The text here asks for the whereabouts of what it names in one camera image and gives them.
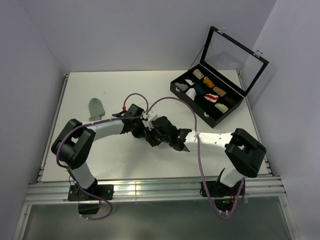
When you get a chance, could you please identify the beige rolled sock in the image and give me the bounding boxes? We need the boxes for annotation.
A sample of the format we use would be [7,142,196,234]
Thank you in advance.
[192,69,205,80]

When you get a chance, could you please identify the cream rolled sock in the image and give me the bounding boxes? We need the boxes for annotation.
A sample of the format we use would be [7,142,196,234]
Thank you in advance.
[214,103,229,114]

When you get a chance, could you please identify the teal rolled sock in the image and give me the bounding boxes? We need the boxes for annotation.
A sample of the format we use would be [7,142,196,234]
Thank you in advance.
[193,84,206,95]

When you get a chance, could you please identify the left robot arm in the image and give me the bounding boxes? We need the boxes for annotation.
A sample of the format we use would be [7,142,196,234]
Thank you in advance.
[51,104,144,200]

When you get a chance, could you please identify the orange rolled sock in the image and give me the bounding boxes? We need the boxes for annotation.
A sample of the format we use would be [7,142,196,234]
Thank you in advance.
[203,76,216,89]

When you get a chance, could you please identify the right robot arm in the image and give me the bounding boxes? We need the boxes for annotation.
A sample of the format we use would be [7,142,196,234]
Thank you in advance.
[142,114,267,195]

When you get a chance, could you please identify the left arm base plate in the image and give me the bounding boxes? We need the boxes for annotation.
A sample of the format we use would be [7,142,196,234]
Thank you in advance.
[67,184,114,202]

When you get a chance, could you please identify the red white striped sock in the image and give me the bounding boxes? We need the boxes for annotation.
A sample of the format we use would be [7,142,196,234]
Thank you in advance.
[203,93,219,103]

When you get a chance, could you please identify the grey white rolled sock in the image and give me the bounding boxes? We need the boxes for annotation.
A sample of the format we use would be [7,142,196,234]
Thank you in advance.
[174,82,189,91]

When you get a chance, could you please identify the aluminium frame rail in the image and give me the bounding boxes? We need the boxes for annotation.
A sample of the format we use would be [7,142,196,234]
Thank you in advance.
[23,176,287,205]

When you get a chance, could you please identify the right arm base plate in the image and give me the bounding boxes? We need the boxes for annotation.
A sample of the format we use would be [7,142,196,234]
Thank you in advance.
[206,180,241,198]

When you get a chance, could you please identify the white black rolled sock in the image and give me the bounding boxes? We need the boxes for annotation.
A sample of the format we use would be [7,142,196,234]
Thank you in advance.
[185,79,195,86]

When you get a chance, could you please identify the tan rolled sock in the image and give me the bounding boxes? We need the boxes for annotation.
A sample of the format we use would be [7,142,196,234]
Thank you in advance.
[213,86,226,97]

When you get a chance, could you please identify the black compartment box with lid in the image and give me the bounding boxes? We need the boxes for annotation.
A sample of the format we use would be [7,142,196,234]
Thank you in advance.
[170,26,269,128]

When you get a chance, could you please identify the brown rolled sock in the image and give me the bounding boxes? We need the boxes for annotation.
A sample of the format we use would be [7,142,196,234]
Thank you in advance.
[224,96,237,106]

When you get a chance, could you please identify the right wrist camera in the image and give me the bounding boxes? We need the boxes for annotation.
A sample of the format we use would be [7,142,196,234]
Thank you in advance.
[142,111,158,131]

